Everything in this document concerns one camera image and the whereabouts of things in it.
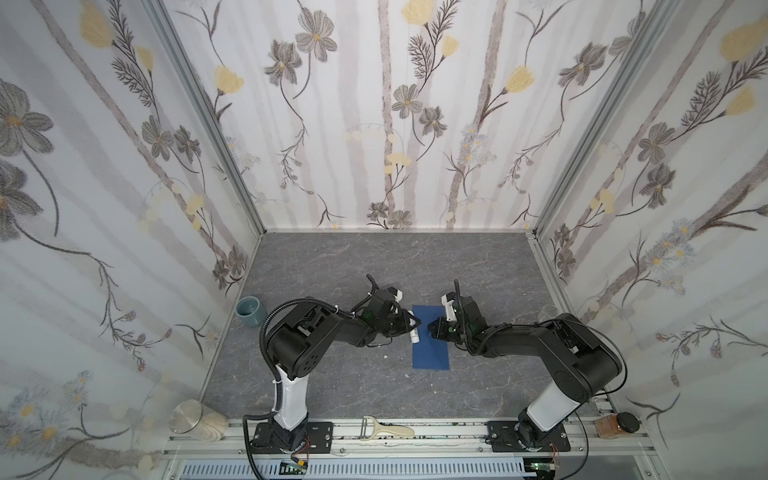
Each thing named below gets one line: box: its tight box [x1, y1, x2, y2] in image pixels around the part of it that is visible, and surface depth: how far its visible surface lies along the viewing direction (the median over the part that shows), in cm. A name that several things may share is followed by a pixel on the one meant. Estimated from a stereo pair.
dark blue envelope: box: [412, 305, 450, 371], surface depth 90 cm
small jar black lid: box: [594, 411, 640, 438], surface depth 70 cm
